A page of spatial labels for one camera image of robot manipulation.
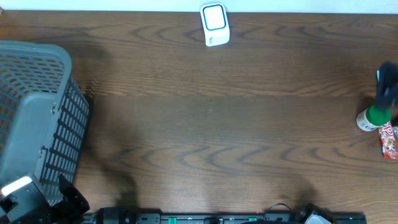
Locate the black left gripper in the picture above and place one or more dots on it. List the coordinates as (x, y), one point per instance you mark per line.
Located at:
(71, 198)

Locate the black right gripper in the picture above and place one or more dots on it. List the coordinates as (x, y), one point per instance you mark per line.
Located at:
(392, 101)

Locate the green lid jar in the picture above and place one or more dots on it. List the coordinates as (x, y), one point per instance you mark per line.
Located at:
(373, 118)

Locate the red snack bar wrapper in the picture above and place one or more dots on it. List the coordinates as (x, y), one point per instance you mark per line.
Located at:
(388, 141)

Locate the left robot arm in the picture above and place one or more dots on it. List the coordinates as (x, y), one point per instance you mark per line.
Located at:
(109, 213)

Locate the white barcode scanner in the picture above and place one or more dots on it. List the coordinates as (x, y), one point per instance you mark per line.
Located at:
(215, 24)

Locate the grey plastic basket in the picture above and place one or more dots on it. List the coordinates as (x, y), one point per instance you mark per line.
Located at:
(44, 115)

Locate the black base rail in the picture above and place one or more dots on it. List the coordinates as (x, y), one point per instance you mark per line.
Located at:
(155, 218)

